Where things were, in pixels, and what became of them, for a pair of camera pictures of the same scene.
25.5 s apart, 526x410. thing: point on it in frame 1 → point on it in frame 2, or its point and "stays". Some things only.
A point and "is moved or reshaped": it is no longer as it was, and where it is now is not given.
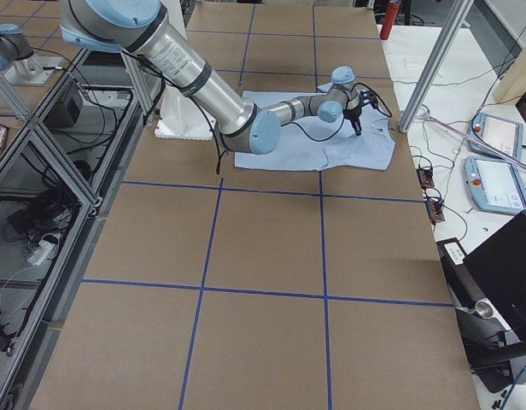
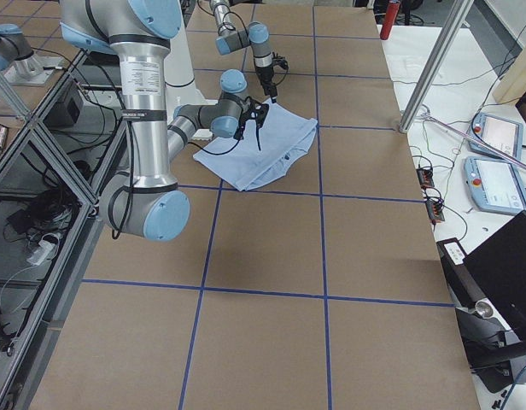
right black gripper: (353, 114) → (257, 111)
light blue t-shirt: (309, 143) is moved or reshaped
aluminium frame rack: (49, 173) stays
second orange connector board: (435, 211) stays
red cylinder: (392, 12) stays
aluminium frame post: (458, 16) stays
